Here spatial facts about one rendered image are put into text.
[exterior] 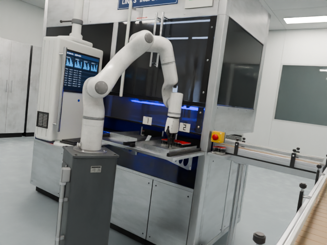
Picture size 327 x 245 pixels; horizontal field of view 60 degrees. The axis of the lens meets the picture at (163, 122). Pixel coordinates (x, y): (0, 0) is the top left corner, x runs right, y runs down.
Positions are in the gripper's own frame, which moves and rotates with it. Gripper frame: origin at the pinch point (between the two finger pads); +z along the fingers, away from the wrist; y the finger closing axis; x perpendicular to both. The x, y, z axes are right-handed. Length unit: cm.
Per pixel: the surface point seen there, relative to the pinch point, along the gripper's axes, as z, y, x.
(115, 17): -90, -18, -82
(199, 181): 26.6, -18.6, 15.4
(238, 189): 29, -33, 39
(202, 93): -33.8, -18.5, 9.1
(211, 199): 44, -39, 18
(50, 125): 2, 35, -81
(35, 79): -33, -193, -492
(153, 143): 4.5, -0.1, -13.8
